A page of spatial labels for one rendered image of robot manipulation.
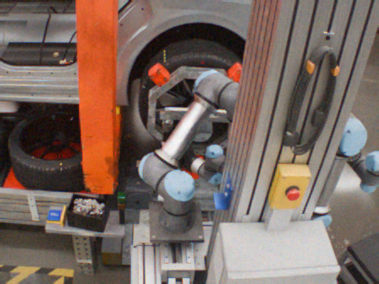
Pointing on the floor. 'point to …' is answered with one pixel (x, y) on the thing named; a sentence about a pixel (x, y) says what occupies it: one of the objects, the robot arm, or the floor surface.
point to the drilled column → (85, 253)
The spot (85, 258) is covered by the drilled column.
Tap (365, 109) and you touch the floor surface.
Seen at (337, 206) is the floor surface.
